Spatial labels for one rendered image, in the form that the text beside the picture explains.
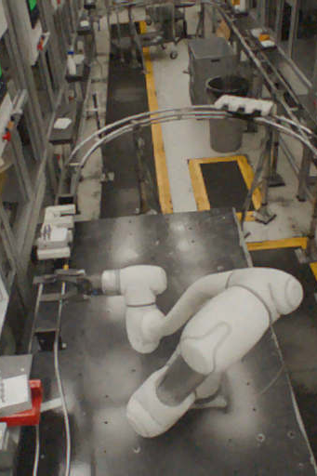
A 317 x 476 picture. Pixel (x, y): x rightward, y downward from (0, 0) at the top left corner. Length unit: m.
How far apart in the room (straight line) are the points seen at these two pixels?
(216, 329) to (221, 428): 0.80
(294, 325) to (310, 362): 0.26
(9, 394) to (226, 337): 0.77
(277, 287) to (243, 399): 0.81
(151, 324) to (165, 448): 0.45
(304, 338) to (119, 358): 1.31
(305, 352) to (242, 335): 1.83
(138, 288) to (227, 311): 0.57
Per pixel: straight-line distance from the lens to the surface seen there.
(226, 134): 4.50
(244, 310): 1.08
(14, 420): 1.62
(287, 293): 1.14
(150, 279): 1.59
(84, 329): 2.12
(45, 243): 2.21
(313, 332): 2.99
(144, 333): 1.58
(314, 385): 2.77
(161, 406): 1.54
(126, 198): 4.02
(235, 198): 3.96
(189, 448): 1.77
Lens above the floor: 2.26
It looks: 39 degrees down
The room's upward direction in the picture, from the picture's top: 5 degrees counter-clockwise
